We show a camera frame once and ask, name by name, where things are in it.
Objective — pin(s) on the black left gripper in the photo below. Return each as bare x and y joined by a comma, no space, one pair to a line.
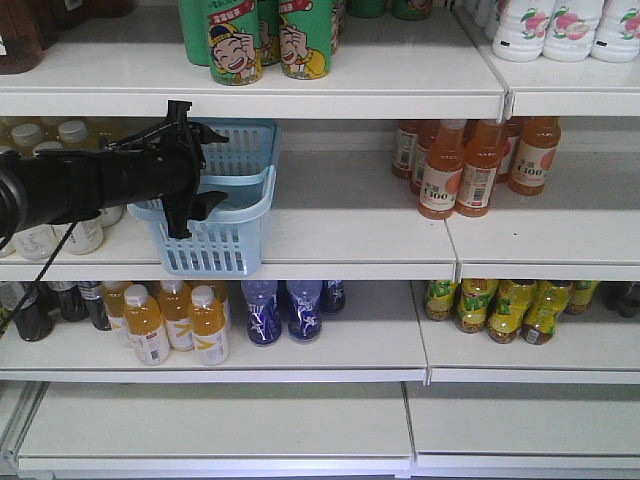
177,142

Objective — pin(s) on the light blue plastic basket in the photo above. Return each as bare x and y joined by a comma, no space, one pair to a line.
228,244

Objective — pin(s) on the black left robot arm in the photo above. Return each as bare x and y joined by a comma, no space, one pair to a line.
61,186

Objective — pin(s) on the coke plastic bottle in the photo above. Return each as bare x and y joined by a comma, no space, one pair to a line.
622,297

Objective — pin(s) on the green cartoon drink can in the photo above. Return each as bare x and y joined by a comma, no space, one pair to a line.
232,34
305,38

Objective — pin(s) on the orange juice bottle white label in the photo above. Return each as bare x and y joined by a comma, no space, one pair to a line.
147,331
115,308
208,326
174,300

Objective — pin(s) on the blue sports drink bottle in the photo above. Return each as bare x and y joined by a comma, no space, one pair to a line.
263,322
304,318
333,296

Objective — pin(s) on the dark drink bottle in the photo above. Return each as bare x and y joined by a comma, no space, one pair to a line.
92,293
30,315
70,301

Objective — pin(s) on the orange C100 juice bottle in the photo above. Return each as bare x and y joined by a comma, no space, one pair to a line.
443,171
538,143
483,155

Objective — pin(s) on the yellow lemon tea bottle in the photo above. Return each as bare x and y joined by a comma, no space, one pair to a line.
581,296
552,297
472,308
512,302
439,299

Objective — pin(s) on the white peach drink bottle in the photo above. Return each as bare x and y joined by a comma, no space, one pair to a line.
571,31
522,29
617,35

